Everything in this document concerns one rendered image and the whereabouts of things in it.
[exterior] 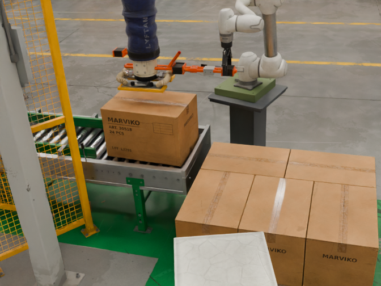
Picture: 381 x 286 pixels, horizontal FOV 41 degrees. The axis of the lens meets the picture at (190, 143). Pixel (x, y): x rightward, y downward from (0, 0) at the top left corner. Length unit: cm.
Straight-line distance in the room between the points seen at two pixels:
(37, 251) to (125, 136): 101
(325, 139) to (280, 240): 223
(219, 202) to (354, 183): 92
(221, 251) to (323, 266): 109
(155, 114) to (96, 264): 115
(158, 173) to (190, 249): 143
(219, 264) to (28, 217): 145
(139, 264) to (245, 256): 162
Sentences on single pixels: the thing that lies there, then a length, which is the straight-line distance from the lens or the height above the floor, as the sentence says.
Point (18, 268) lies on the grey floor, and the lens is 394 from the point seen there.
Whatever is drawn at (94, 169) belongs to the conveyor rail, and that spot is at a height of 53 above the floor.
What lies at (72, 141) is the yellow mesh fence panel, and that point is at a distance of 361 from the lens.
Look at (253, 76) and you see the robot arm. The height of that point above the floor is 92.
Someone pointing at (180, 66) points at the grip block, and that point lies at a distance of 356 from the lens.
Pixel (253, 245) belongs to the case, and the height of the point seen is 102.
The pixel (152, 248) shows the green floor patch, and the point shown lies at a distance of 382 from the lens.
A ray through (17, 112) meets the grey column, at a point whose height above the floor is 133.
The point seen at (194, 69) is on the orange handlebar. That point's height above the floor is 122.
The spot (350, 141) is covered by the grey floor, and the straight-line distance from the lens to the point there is 517.
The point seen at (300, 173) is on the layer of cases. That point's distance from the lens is 360.
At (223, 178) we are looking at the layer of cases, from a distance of 352.
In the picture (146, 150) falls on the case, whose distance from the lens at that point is 371.
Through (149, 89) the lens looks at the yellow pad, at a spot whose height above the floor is 111.
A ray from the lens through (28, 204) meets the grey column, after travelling 317.
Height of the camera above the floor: 250
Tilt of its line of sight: 30 degrees down
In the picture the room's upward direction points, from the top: 4 degrees counter-clockwise
